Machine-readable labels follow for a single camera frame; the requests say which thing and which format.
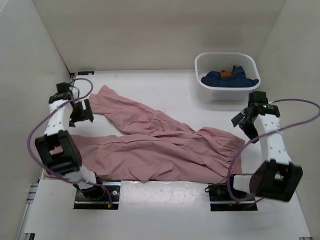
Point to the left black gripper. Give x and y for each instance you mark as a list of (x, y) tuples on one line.
[(84, 115)]

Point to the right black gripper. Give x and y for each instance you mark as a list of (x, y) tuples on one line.
[(249, 132)]

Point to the pink trousers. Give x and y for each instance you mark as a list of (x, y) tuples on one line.
[(155, 147)]

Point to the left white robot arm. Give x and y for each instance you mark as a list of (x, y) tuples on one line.
[(58, 151)]

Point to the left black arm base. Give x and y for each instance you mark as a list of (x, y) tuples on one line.
[(100, 199)]

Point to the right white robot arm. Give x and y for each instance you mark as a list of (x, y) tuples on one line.
[(277, 178)]

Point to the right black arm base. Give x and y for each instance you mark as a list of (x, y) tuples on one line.
[(220, 200)]

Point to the dark blue jeans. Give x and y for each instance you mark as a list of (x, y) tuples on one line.
[(236, 78)]

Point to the white plastic basket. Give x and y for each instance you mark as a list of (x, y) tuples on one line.
[(218, 61)]

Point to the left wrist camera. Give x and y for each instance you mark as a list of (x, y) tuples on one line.
[(64, 91)]

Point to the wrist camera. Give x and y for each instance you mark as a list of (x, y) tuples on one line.
[(64, 91), (257, 97)]

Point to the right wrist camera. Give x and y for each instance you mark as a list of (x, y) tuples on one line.
[(257, 97)]

